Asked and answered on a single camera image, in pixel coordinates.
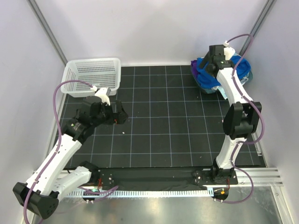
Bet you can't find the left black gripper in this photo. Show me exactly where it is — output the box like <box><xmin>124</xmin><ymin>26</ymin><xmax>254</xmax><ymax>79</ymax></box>
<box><xmin>92</xmin><ymin>100</ymin><xmax>128</xmax><ymax>128</ymax></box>

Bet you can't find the blue microfiber towel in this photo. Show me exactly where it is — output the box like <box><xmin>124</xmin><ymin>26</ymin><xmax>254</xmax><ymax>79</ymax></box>
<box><xmin>197</xmin><ymin>55</ymin><xmax>243</xmax><ymax>90</ymax></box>

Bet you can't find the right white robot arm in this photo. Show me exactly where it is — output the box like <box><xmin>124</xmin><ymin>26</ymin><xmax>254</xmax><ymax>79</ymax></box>
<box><xmin>199</xmin><ymin>44</ymin><xmax>262</xmax><ymax>185</ymax></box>

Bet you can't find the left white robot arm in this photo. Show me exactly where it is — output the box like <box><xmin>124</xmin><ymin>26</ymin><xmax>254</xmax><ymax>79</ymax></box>
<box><xmin>13</xmin><ymin>96</ymin><xmax>128</xmax><ymax>219</ymax></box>

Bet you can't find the purple towel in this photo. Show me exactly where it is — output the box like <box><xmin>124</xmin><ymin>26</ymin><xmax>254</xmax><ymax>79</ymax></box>
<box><xmin>191</xmin><ymin>60</ymin><xmax>199</xmax><ymax>79</ymax></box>

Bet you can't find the blue towel container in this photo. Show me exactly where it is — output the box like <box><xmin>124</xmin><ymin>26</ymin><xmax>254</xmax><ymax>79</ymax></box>
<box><xmin>193</xmin><ymin>71</ymin><xmax>253</xmax><ymax>94</ymax></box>

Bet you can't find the light blue cartoon towel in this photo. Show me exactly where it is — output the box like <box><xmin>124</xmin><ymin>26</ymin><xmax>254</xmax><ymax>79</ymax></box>
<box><xmin>212</xmin><ymin>58</ymin><xmax>253</xmax><ymax>100</ymax></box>

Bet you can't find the white perforated plastic basket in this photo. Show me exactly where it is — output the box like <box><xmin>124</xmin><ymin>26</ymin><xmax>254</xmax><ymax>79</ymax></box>
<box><xmin>60</xmin><ymin>58</ymin><xmax>121</xmax><ymax>98</ymax></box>

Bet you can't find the black grid mat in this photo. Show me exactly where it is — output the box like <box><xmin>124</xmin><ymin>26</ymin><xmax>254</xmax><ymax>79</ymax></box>
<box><xmin>43</xmin><ymin>65</ymin><xmax>267</xmax><ymax>170</ymax></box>

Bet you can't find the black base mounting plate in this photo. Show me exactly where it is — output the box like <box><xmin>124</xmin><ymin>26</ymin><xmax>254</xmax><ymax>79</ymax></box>
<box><xmin>88</xmin><ymin>167</ymin><xmax>238</xmax><ymax>191</ymax></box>

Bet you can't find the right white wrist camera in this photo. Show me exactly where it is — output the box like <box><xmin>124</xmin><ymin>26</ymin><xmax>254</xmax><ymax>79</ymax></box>
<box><xmin>223</xmin><ymin>41</ymin><xmax>235</xmax><ymax>60</ymax></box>

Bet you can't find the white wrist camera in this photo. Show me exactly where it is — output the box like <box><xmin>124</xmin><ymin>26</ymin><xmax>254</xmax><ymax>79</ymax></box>
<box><xmin>90</xmin><ymin>86</ymin><xmax>111</xmax><ymax>105</ymax></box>
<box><xmin>223</xmin><ymin>41</ymin><xmax>235</xmax><ymax>60</ymax></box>

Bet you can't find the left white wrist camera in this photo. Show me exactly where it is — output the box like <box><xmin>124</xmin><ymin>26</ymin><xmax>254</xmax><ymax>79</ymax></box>
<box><xmin>90</xmin><ymin>86</ymin><xmax>111</xmax><ymax>105</ymax></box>

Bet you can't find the white slotted cable duct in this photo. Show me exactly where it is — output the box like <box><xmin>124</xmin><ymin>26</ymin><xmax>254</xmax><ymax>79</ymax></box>
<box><xmin>66</xmin><ymin>188</ymin><xmax>214</xmax><ymax>198</ymax></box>

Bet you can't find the aluminium frame rail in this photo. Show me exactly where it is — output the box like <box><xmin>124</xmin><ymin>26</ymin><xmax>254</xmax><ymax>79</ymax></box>
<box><xmin>236</xmin><ymin>168</ymin><xmax>283</xmax><ymax>187</ymax></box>

